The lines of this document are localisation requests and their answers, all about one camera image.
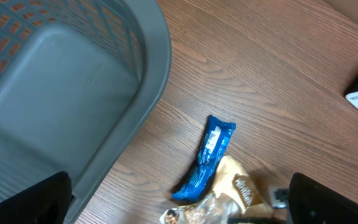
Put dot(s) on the grey plastic mesh basket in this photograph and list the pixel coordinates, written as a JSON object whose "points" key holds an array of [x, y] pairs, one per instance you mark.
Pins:
{"points": [[77, 80]]}

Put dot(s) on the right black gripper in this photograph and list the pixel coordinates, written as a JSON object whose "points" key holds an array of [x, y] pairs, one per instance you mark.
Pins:
{"points": [[255, 221]]}

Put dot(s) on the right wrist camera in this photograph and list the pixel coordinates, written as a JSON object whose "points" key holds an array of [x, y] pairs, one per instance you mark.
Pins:
{"points": [[279, 197]]}

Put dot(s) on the beige brown snack bag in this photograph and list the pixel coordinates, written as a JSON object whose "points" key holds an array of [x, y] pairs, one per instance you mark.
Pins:
{"points": [[233, 195]]}

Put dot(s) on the blue snack wrapper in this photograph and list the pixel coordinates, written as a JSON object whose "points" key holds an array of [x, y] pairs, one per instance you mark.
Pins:
{"points": [[216, 138]]}

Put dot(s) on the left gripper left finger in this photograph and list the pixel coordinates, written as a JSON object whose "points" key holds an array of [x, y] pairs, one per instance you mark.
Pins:
{"points": [[45, 202]]}

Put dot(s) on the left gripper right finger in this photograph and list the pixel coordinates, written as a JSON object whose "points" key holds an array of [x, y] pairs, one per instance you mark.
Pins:
{"points": [[311, 202]]}

